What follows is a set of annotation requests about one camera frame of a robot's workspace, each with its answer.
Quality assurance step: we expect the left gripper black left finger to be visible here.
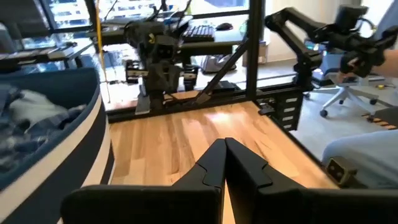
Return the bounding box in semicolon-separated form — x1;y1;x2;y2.
60;138;227;224

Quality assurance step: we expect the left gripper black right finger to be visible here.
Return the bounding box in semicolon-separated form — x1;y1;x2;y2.
225;138;398;224

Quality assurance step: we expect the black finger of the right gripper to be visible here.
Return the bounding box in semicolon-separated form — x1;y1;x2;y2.
145;63;165;94
164;63;182;94

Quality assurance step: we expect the white cloth garment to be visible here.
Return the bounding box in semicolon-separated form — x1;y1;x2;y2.
7;89;68;128

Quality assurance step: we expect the dark blue plaid garment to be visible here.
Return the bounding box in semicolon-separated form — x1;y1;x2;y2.
0;83;88;175

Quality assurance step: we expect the person's forearm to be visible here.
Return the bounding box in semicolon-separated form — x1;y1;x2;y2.
371;48;398;79

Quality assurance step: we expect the grey bag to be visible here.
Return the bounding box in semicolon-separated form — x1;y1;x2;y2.
200;54;239;75

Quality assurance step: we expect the black keyboard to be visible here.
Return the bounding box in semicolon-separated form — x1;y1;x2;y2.
182;24;216;44

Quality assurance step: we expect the black computer mouse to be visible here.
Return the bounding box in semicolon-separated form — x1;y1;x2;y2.
215;21;234;32

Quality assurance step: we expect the navy white striped basket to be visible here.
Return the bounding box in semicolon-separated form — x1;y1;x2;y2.
0;67;116;224

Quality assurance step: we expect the white office chair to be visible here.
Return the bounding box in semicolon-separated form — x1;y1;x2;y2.
303;46;392;124

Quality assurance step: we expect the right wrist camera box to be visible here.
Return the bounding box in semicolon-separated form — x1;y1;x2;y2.
152;34;178;62

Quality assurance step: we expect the yellow cable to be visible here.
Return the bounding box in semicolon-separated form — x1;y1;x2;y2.
94;0;110;105

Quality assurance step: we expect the black Netgear network switch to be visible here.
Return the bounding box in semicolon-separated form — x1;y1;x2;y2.
213;80;242;93

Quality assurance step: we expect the black frame clamp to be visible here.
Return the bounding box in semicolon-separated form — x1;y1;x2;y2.
257;101;277;116

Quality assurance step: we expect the black mount with white labels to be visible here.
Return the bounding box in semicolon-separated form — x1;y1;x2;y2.
272;88;305;132

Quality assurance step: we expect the black aluminium table frame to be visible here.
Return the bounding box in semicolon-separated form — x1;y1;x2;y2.
105;0;326;162

